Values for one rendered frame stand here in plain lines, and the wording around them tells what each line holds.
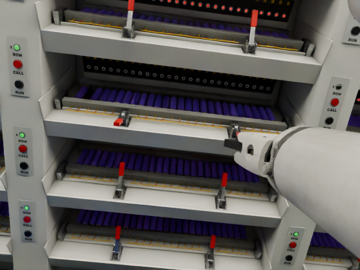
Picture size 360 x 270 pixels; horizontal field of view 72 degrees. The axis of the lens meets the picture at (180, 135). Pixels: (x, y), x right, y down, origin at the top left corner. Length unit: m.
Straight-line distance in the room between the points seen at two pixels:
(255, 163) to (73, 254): 0.63
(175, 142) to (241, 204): 0.25
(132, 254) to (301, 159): 0.64
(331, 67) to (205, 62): 0.28
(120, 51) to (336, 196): 0.49
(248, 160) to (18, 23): 0.53
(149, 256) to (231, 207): 0.28
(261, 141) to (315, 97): 0.35
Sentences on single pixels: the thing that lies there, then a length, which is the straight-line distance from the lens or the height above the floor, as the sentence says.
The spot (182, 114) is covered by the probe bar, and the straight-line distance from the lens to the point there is 0.62.
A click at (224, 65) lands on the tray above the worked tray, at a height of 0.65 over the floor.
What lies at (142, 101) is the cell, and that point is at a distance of 0.66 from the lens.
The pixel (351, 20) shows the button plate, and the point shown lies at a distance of 0.67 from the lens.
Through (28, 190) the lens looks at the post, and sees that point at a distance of 0.74.
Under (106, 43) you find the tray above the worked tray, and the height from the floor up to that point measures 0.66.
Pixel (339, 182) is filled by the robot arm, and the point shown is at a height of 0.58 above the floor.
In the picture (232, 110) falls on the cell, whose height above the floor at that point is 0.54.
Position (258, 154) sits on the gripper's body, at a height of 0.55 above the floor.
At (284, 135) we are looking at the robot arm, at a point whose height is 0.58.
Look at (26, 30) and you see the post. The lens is 0.64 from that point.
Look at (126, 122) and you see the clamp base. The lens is 0.59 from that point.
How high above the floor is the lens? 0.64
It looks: 16 degrees down
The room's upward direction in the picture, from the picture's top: 7 degrees clockwise
